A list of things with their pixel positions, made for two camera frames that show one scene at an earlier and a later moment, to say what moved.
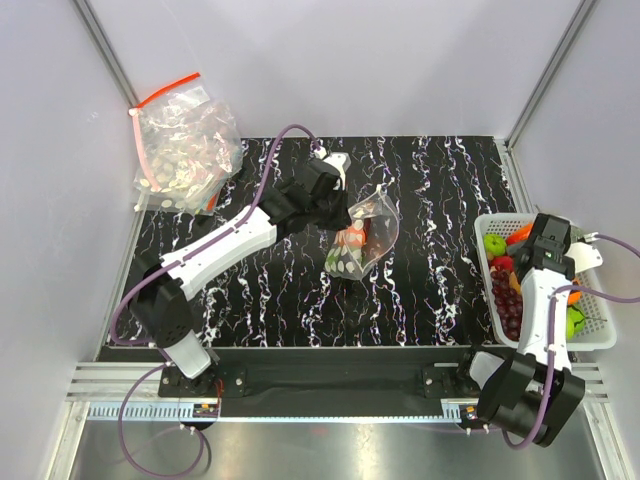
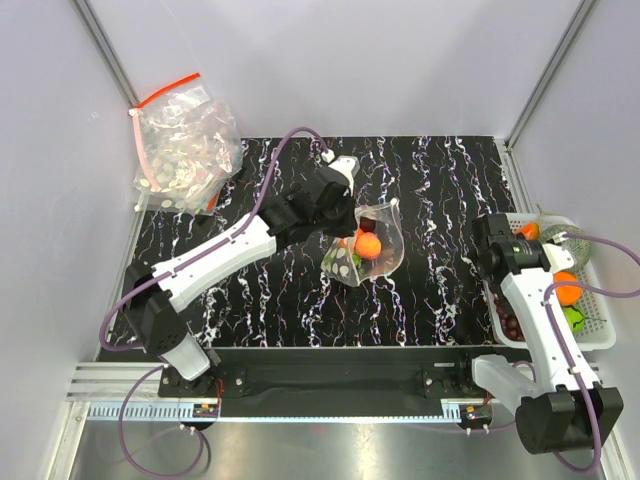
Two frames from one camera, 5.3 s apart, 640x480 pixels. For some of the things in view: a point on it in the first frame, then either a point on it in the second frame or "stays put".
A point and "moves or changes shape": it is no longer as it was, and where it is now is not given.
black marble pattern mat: [426, 294] stays put
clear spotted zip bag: [371, 233] moves or changes shape
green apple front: [575, 320] stays put
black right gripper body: [522, 246] -> [480, 271]
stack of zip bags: [190, 148] stays put
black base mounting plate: [270, 374] stays put
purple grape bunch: [509, 303] stays put
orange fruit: [354, 237] moves or changes shape
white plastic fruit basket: [599, 331] stays put
